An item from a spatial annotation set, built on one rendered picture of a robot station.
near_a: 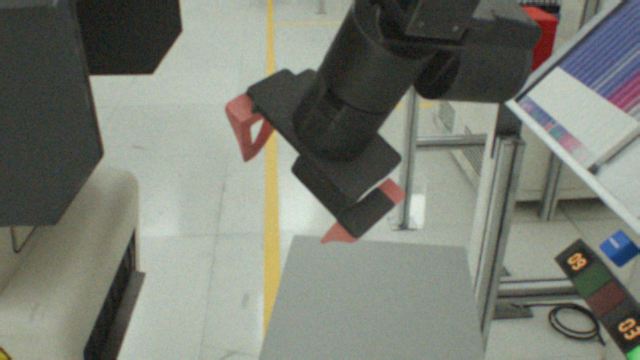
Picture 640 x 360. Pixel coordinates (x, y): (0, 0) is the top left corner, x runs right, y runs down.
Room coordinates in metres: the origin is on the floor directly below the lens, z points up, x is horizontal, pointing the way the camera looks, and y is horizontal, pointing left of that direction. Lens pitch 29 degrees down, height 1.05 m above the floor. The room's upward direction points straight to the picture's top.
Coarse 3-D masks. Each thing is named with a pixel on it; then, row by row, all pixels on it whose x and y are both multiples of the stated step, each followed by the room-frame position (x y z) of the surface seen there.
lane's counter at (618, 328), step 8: (632, 312) 0.43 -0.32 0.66; (624, 320) 0.43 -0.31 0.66; (632, 320) 0.42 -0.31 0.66; (616, 328) 0.43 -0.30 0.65; (624, 328) 0.42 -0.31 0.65; (632, 328) 0.42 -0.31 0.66; (616, 336) 0.42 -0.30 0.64; (624, 336) 0.41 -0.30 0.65; (632, 336) 0.41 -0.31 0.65; (624, 344) 0.41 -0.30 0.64; (632, 344) 0.40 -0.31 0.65
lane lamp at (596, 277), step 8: (592, 272) 0.50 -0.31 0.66; (600, 272) 0.50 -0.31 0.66; (576, 280) 0.51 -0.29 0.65; (584, 280) 0.50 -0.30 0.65; (592, 280) 0.49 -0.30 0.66; (600, 280) 0.49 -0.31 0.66; (608, 280) 0.48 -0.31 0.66; (584, 288) 0.49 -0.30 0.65; (592, 288) 0.48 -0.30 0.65; (584, 296) 0.48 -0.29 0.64
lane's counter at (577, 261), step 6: (582, 246) 0.54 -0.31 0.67; (576, 252) 0.54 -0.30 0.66; (582, 252) 0.53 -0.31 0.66; (570, 258) 0.54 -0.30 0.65; (576, 258) 0.53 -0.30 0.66; (582, 258) 0.53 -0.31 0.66; (588, 258) 0.52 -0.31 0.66; (564, 264) 0.54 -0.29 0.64; (570, 264) 0.53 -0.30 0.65; (576, 264) 0.52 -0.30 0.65; (582, 264) 0.52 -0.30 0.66; (588, 264) 0.51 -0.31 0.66; (570, 270) 0.52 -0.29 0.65; (576, 270) 0.52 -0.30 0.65; (582, 270) 0.51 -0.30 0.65; (570, 276) 0.51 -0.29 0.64
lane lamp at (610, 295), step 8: (600, 288) 0.48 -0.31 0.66; (608, 288) 0.47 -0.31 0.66; (616, 288) 0.47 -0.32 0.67; (592, 296) 0.47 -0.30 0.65; (600, 296) 0.47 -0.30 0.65; (608, 296) 0.46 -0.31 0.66; (616, 296) 0.46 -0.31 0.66; (624, 296) 0.45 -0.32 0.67; (592, 304) 0.47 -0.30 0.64; (600, 304) 0.46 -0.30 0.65; (608, 304) 0.45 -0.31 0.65; (616, 304) 0.45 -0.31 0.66; (600, 312) 0.45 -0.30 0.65
